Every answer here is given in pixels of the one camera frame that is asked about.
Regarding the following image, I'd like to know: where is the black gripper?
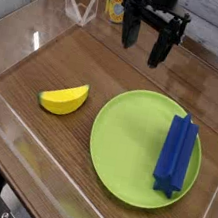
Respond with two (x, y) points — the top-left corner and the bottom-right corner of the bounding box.
(121, 0), (191, 68)

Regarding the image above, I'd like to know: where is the yellow toy banana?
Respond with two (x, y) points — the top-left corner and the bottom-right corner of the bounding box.
(38, 85), (89, 115)

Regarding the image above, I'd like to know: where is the green round plate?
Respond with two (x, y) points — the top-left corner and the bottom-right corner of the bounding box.
(90, 90), (202, 209)

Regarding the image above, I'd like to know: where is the yellow labelled tin can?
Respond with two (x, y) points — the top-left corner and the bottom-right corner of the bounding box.
(105, 0), (124, 24)

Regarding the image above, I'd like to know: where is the blue star-shaped block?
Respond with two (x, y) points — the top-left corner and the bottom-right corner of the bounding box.
(152, 114), (199, 199)

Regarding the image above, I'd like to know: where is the clear acrylic corner bracket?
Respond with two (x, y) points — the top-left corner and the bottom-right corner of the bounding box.
(65, 0), (99, 27)

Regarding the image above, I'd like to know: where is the clear acrylic front wall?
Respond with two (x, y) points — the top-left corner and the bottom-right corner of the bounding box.
(0, 94), (104, 218)

